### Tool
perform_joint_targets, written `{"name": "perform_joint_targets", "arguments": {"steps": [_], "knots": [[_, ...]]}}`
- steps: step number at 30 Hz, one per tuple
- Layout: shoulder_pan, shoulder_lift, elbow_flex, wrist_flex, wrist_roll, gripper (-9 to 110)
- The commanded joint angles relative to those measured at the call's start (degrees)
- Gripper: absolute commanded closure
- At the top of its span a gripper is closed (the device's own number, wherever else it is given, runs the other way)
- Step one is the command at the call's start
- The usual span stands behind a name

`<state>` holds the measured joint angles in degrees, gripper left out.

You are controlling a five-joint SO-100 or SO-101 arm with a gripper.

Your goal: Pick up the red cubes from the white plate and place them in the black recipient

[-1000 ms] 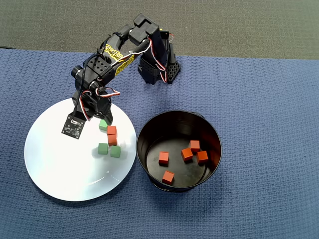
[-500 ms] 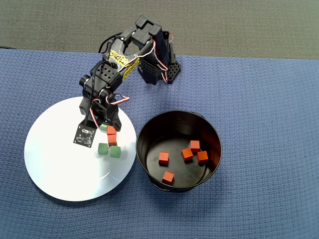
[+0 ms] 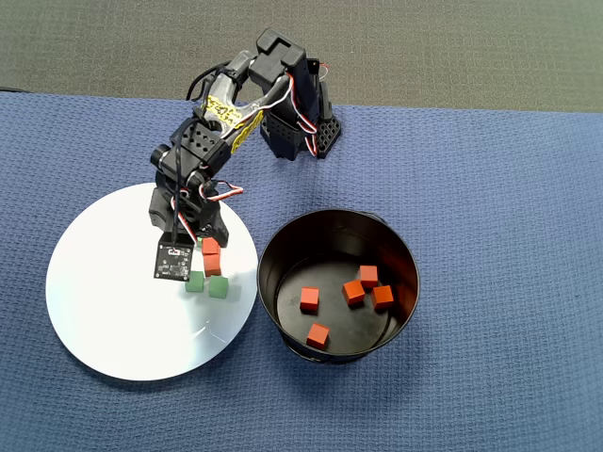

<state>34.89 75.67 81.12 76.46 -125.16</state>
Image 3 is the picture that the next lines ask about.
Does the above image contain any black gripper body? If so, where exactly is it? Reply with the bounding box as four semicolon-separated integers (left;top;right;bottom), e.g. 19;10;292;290
149;181;232;249

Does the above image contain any blue woven tablecloth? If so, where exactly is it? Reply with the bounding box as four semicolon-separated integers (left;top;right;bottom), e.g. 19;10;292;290
0;90;603;452

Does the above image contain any black metal bucket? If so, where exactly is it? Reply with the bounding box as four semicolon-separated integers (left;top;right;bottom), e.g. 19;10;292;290
255;208;421;366

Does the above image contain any red white servo wire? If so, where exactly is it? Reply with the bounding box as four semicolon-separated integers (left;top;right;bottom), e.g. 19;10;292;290
171;181;245;246

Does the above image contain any white round plate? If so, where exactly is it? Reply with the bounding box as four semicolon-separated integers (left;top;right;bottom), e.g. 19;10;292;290
44;182;260;382

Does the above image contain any black camera cable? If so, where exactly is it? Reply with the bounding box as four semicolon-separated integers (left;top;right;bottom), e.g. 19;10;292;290
171;59;239;250

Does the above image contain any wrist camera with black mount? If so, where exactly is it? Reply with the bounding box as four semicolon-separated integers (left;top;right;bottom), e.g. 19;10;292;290
153;231;195;283

